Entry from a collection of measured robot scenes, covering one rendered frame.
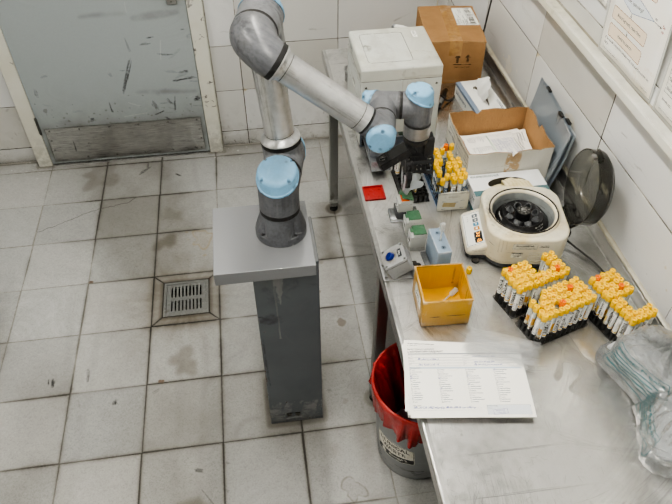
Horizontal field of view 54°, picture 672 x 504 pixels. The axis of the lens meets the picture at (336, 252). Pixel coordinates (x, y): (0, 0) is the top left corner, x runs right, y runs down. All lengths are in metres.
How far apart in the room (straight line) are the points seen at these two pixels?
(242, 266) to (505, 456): 0.85
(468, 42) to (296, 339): 1.30
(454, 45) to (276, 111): 1.03
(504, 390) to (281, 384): 0.97
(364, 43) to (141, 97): 1.65
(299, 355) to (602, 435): 1.03
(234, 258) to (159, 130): 1.98
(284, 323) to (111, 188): 1.85
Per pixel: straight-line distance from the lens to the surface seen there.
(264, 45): 1.60
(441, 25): 2.76
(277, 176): 1.79
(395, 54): 2.28
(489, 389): 1.67
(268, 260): 1.87
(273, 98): 1.80
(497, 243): 1.90
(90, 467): 2.67
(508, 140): 2.34
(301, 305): 2.06
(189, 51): 3.53
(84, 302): 3.17
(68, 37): 3.57
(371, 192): 2.15
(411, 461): 2.37
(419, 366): 1.68
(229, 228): 1.98
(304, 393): 2.46
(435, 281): 1.83
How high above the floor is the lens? 2.25
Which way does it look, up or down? 45 degrees down
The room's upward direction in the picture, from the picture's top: straight up
